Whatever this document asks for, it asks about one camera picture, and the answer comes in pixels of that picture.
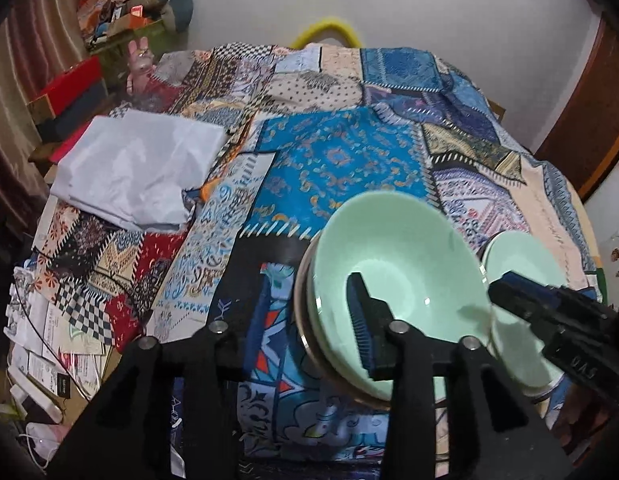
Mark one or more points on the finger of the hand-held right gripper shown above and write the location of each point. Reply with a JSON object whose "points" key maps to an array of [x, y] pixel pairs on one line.
{"points": [[534, 287], [519, 305]]}

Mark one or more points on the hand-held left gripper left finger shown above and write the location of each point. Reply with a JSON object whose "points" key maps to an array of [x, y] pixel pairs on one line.
{"points": [[257, 312]]}

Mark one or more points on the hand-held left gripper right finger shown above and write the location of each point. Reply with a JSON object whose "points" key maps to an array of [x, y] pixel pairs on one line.
{"points": [[359, 320]]}

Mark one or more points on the mint green plate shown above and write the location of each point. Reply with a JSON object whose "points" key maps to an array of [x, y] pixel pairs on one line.
{"points": [[524, 260]]}

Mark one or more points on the pink bowl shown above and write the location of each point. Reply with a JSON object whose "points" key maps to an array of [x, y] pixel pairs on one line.
{"points": [[302, 310]]}

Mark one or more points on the white plate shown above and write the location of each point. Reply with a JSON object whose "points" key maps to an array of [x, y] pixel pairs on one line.
{"points": [[539, 391]]}

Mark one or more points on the mint green bowl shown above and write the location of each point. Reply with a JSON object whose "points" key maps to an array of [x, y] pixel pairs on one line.
{"points": [[399, 245]]}

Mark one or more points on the patchwork printed blanket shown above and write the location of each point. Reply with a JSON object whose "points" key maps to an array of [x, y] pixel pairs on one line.
{"points": [[339, 160]]}

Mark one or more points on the brown wooden door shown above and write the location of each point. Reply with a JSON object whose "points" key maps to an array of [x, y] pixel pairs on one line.
{"points": [[589, 125]]}

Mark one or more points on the white cloth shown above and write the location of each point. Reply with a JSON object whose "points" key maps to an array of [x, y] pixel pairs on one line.
{"points": [[134, 165]]}

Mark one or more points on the pile of white papers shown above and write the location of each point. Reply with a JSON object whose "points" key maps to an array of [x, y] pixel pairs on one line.
{"points": [[44, 330]]}

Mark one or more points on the red flat folder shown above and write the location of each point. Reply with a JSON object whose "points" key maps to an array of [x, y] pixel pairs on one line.
{"points": [[69, 145]]}

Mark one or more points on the pink rabbit toy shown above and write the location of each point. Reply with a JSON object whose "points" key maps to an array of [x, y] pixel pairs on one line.
{"points": [[141, 67]]}

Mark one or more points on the dark grey box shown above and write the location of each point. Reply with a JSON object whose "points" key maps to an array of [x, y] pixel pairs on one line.
{"points": [[74, 110]]}

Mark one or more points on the red box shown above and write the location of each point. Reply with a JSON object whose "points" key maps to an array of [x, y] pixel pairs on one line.
{"points": [[69, 80]]}

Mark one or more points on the striped brown curtain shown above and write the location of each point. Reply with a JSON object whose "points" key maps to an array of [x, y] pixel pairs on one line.
{"points": [[24, 60]]}

